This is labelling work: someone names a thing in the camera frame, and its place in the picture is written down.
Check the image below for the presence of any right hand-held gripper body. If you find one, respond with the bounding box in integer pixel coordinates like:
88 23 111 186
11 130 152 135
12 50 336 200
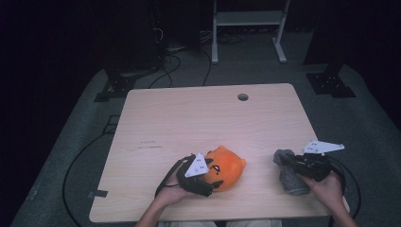
293 139 346 183

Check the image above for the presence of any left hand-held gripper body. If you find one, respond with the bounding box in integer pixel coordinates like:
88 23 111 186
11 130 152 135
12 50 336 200
175 152 216 198

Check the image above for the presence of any grey fuzzy sock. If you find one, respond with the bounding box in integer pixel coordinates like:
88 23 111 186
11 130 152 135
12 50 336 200
272 148 312 197

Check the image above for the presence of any orange plush toy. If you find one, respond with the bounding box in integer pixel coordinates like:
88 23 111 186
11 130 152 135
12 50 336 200
201 145 248 193

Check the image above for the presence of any person's left hand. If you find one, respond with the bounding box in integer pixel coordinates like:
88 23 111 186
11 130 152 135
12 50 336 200
153 170 199 208

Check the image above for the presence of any person's right hand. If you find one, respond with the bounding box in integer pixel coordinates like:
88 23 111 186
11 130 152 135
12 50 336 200
298 170 345 213

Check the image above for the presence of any grey floor tape piece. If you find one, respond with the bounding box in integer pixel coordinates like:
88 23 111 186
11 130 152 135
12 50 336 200
87 188 109 200

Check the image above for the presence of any left hand-held gripper black cable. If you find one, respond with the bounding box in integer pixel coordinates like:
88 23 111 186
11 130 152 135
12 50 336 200
153 155 192 199

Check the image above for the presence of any black floor cable loop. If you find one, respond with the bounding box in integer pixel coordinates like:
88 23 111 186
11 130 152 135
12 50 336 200
61 131 118 227
341 166 362 219

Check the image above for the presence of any black stand base plate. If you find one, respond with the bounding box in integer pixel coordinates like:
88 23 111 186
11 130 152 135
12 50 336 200
93 62 160 103
305 61 357 99

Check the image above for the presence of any black cable on floor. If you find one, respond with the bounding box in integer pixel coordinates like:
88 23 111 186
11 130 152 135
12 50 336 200
148 52 183 90
201 48 213 87

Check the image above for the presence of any white metal stand frame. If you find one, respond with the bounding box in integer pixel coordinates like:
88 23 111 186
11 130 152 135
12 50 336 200
211 0 291 65

